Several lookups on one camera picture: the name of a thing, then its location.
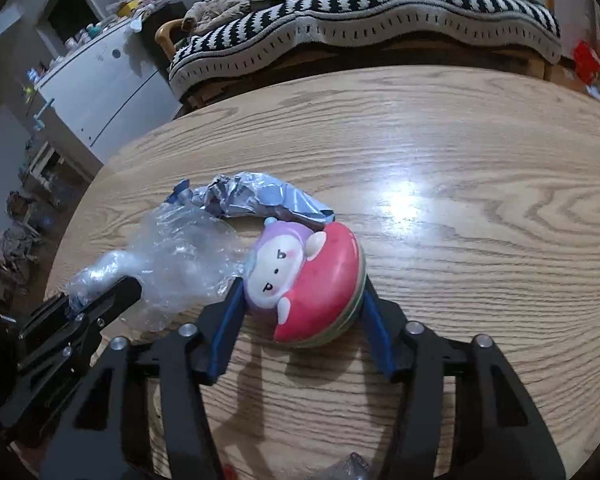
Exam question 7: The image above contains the red plastic bag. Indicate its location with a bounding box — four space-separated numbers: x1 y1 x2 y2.
573 41 600 85

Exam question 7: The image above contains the white shelf rack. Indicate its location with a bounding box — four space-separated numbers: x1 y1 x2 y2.
19 140 82 202

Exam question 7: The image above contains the grey crumpled plastic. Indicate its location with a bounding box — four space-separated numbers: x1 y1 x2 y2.
325 452 377 480

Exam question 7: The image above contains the grey cloth pile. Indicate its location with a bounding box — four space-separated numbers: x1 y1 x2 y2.
0 225 42 272

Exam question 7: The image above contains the light blue hook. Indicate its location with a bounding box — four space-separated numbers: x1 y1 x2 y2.
32 99 56 132

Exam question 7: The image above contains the pink watermelon figure toy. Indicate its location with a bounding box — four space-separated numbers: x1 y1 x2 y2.
242 217 367 350

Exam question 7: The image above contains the crumpled silver foil wrapper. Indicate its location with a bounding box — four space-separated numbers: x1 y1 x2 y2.
171 171 337 234

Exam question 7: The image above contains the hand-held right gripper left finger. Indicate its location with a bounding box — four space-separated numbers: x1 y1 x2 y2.
40 280 248 480

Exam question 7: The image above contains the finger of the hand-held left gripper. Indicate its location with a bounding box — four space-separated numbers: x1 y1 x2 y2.
15 276 145 377
17 294 82 344

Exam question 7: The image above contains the brown crumpled cloth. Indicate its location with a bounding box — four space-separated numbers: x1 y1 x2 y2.
182 0 254 37

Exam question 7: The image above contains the striped black white blanket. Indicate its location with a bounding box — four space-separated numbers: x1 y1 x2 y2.
169 0 563 99

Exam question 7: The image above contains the white cabinet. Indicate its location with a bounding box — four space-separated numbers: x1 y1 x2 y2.
32 15 183 164

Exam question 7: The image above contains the clear plastic bag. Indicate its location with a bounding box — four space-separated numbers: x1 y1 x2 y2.
65 205 253 334

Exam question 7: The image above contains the cluster of small bottles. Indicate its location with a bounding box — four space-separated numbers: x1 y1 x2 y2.
25 0 156 92

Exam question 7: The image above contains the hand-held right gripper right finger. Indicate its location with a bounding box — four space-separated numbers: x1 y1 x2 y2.
360 280 567 480

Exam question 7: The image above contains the wooden frame sofa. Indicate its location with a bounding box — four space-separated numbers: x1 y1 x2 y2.
155 0 563 109

